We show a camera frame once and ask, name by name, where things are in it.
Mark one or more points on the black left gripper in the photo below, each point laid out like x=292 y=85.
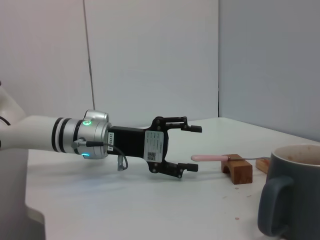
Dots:
x=127 y=142

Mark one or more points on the dark grey ceramic cup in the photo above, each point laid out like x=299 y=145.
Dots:
x=295 y=190

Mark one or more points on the arched brown wooden block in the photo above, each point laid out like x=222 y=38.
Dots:
x=240 y=172

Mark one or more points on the flat light stained wooden block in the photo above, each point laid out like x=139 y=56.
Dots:
x=262 y=166

